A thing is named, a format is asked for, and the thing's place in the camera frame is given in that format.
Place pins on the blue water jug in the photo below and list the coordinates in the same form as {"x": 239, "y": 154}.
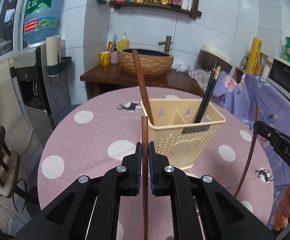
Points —
{"x": 41, "y": 20}

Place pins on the person's right hand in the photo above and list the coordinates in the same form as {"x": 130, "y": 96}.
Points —
{"x": 283, "y": 213}

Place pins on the grey water dispenser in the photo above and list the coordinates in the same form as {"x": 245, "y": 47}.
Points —
{"x": 44, "y": 89}

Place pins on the curved brown wooden chopstick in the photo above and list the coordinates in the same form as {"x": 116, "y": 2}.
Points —
{"x": 249, "y": 159}

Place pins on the brass faucet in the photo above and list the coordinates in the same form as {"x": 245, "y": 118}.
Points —
{"x": 167, "y": 43}

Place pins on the yellow roll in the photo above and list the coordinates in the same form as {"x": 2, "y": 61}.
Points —
{"x": 254, "y": 55}

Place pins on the purple floral cloth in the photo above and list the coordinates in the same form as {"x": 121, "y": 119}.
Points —
{"x": 240, "y": 99}

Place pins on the cream plastic utensil holder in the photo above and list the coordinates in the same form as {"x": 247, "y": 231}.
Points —
{"x": 176, "y": 135}

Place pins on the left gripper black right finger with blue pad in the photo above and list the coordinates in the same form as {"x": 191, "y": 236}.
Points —
{"x": 201, "y": 207}

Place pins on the dark wooden sink counter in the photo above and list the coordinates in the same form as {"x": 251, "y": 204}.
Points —
{"x": 112, "y": 74}

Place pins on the woven brown basin sink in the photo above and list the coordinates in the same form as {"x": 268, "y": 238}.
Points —
{"x": 153, "y": 63}

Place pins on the yellow mug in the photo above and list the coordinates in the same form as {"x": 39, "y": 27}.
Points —
{"x": 105, "y": 58}

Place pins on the brown white rice cooker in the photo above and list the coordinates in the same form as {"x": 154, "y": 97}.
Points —
{"x": 209, "y": 55}

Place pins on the yellow soap bottle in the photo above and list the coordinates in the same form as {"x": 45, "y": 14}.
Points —
{"x": 124, "y": 43}

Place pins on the brown wooden chopstick in holder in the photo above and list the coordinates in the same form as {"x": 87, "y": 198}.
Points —
{"x": 142, "y": 85}

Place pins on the white microwave oven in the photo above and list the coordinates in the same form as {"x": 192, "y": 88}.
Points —
{"x": 279, "y": 76}

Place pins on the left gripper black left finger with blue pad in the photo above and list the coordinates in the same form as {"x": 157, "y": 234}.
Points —
{"x": 89, "y": 207}

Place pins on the small pink floral bottle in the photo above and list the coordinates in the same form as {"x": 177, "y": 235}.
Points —
{"x": 114, "y": 55}

